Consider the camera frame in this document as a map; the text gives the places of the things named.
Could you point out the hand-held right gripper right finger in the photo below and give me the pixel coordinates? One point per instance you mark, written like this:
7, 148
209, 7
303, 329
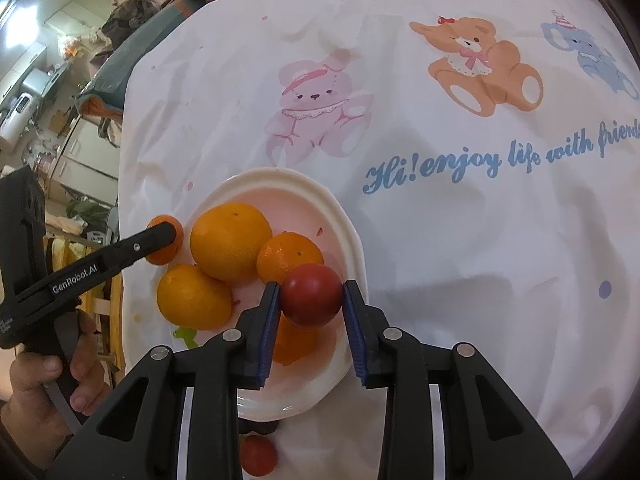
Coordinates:
356, 340

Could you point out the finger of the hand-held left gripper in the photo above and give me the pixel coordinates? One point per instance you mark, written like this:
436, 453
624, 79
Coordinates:
150, 242

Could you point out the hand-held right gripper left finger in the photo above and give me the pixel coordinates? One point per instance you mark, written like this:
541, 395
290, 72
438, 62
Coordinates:
267, 332

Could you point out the small orange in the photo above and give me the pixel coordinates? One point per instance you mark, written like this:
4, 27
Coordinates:
287, 257
194, 297
295, 342
161, 258

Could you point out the red cherry tomato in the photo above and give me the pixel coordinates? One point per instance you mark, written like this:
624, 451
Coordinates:
311, 296
257, 455

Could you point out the large orange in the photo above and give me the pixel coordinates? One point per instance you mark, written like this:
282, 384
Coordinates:
231, 240

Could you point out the pink strawberry pattern plate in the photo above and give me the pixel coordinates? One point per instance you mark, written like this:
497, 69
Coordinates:
300, 200

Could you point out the person's left hand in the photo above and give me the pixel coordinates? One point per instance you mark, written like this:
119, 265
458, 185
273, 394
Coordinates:
30, 400

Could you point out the white base cabinets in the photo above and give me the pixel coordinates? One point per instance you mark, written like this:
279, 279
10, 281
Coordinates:
80, 150

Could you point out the white cartoon animal blanket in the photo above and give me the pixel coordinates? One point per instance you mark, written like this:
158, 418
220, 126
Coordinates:
450, 235

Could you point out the teal cushion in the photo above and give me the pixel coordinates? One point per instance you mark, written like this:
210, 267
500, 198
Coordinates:
135, 55

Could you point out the white wall appliance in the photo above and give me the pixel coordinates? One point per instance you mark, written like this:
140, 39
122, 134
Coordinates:
17, 110

